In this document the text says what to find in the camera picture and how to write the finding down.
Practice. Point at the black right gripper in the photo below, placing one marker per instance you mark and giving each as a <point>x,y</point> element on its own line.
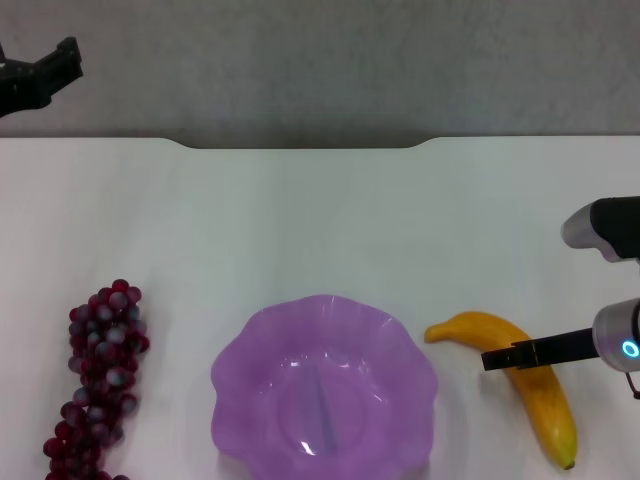
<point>567,349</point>

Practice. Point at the yellow banana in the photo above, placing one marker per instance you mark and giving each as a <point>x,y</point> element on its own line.
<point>550,415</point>

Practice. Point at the purple wavy plastic plate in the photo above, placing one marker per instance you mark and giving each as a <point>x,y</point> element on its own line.
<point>325,400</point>

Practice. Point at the black grey right wrist camera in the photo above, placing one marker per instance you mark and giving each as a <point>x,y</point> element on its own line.
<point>615,225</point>

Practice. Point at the dark red grape bunch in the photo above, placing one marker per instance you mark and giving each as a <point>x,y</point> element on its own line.
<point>100,350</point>

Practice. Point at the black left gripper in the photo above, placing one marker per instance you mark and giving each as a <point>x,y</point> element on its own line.
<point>20,87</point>

